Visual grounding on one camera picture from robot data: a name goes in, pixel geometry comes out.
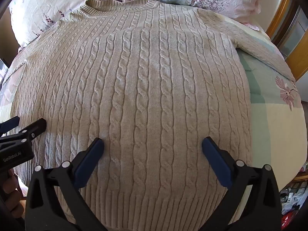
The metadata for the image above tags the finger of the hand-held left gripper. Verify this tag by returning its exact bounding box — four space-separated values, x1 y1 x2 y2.
0 116 20 133
0 118 47 145

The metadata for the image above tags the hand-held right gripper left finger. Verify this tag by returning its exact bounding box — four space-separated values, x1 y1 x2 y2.
25 138 106 231

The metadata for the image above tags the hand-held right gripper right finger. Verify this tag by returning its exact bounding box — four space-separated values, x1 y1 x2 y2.
202 137 282 231

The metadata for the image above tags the beige cable-knit sweater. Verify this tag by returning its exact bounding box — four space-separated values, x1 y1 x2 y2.
10 0 297 229

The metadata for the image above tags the person's left hand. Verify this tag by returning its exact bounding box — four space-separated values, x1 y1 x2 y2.
2 168 27 219

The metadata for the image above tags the patchwork floral bed quilt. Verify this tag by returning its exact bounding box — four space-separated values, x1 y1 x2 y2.
0 17 308 212

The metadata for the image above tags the clutter pile on floor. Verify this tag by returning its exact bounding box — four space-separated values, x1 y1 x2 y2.
279 162 308 218

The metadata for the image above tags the floral white pillow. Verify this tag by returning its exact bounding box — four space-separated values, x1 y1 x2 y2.
9 0 121 47

